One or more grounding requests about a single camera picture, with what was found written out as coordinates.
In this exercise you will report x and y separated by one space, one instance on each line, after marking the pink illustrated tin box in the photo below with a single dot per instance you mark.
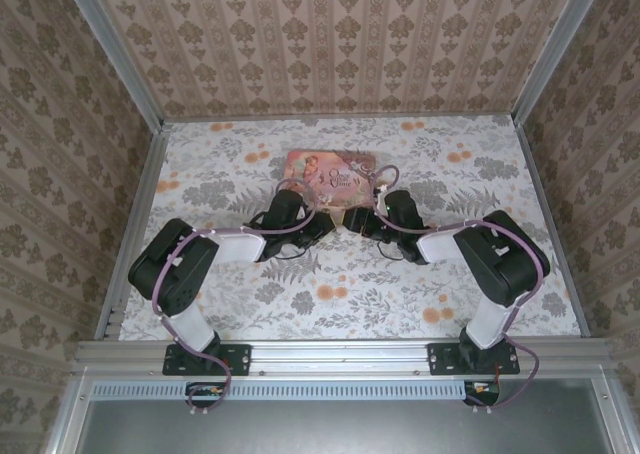
345 174

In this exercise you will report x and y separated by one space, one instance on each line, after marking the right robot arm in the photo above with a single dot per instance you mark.
500 269

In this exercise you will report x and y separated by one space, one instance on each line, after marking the black connector board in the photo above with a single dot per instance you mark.
205 394
482 393

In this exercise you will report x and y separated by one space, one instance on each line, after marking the grey metal sheet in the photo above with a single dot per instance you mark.
340 429

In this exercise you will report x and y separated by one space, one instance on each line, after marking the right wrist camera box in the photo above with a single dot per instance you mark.
382 194

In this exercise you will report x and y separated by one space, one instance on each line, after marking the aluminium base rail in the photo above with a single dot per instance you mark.
340 356

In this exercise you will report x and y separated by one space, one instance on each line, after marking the aluminium side rail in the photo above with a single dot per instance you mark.
145 184
555 199

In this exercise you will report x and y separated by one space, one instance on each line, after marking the aluminium frame post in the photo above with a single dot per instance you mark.
560 49
112 49

